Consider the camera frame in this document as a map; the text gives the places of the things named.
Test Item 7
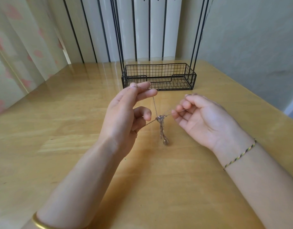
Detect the person's left hand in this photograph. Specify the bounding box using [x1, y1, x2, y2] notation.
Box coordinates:
[98, 81, 158, 161]

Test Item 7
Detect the person's right hand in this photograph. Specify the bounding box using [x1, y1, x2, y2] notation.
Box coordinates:
[171, 94, 255, 163]

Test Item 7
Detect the chain necklace with pendant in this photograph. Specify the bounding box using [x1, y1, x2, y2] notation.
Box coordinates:
[132, 92, 190, 146]

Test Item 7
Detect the black wire jewelry rack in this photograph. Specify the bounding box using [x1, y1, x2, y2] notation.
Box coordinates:
[108, 0, 215, 91]

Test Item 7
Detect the person's left forearm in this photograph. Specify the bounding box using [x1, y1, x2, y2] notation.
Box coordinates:
[21, 140, 122, 229]

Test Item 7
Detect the person's right forearm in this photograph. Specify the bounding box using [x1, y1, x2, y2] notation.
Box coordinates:
[224, 142, 293, 229]

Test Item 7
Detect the white black-striped curtain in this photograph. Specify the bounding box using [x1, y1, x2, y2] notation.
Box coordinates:
[45, 0, 184, 65]

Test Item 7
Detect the pink floral curtain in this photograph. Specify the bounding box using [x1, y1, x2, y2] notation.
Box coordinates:
[0, 0, 69, 116]

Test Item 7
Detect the gold bangle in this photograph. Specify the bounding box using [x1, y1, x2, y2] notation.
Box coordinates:
[31, 211, 57, 229]

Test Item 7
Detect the braided cord bracelet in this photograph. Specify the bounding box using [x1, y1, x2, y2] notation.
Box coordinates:
[222, 139, 258, 171]

